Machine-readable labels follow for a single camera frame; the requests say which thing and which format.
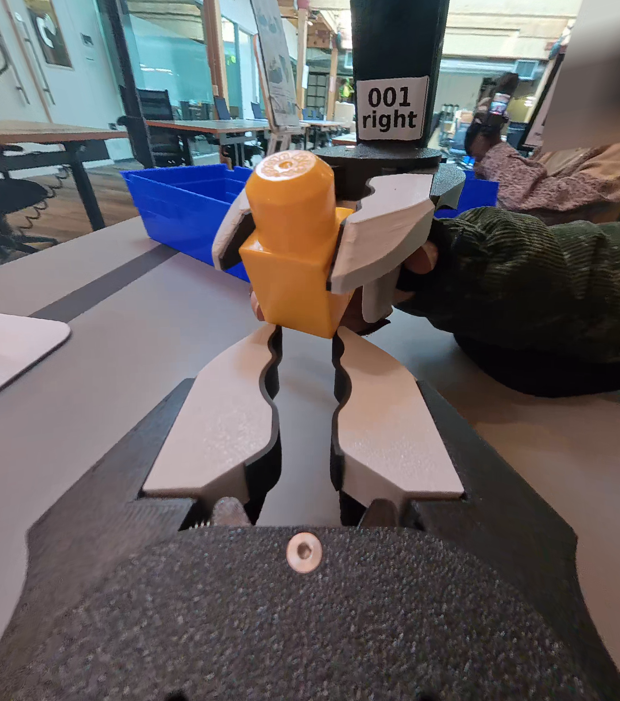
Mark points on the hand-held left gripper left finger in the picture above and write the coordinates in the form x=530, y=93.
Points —
x=217, y=427

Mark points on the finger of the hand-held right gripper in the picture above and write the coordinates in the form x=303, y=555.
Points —
x=386, y=241
x=227, y=230

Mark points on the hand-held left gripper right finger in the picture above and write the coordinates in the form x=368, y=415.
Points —
x=392, y=432

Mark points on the blue plastic bin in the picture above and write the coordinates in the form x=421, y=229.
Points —
x=178, y=208
x=479, y=194

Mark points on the yellow mega block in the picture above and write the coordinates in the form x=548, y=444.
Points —
x=288, y=263

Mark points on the person's right forearm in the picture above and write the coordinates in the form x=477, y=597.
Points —
x=534, y=285

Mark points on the wooden desk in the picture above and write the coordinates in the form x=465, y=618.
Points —
x=41, y=131
x=206, y=125

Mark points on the black office chair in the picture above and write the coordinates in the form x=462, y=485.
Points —
x=3, y=197
x=156, y=109

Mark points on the black tripod pole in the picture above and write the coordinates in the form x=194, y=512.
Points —
x=126, y=82

